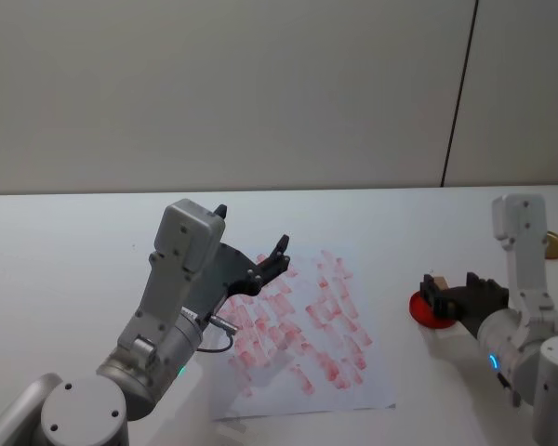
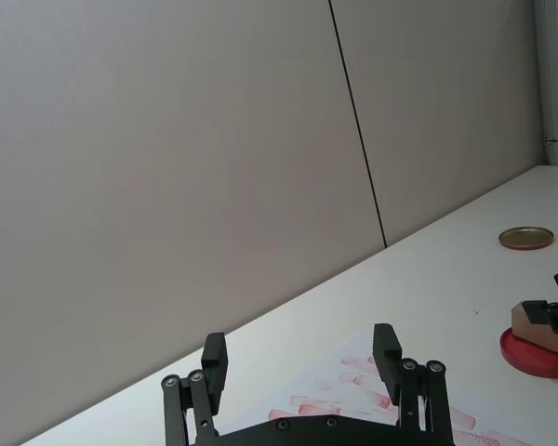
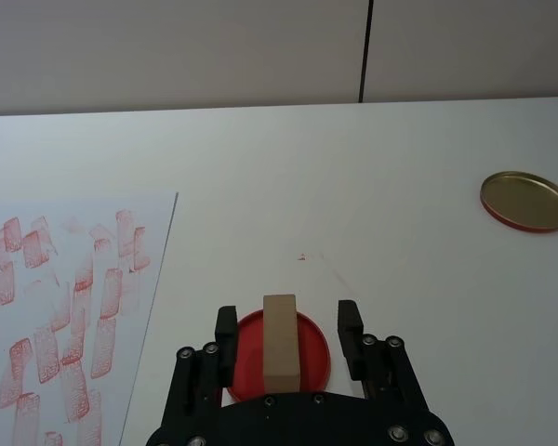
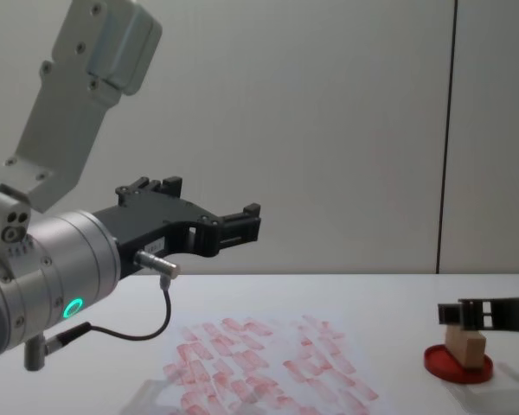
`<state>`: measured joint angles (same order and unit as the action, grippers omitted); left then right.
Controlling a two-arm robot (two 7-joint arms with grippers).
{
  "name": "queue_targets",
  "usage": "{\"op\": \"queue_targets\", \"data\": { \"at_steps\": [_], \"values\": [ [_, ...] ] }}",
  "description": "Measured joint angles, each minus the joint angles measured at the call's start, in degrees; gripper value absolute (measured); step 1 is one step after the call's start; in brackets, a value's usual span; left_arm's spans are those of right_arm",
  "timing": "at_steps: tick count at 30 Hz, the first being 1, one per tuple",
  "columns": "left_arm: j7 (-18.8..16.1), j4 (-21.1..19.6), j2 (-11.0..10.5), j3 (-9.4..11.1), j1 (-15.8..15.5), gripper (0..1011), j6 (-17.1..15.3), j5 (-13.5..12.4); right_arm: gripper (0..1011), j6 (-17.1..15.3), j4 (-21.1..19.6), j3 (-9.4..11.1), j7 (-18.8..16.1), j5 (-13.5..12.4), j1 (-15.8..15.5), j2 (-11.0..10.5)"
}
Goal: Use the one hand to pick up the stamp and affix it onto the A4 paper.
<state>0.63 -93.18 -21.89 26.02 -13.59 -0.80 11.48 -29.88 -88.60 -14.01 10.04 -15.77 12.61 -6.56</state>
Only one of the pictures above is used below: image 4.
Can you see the white paper with red stamps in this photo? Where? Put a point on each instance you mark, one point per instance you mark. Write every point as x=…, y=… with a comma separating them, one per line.
x=259, y=346

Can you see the round red ink pad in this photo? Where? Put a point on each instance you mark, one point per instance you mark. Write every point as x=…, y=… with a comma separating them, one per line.
x=441, y=363

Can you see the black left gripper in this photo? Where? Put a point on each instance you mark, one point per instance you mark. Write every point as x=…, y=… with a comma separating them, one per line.
x=155, y=220

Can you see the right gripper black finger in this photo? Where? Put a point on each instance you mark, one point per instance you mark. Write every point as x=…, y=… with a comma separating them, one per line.
x=510, y=313
x=449, y=313

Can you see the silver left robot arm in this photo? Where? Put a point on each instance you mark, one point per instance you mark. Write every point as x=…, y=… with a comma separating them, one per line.
x=69, y=259

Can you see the wooden stamp block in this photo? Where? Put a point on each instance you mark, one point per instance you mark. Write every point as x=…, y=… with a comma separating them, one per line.
x=471, y=350

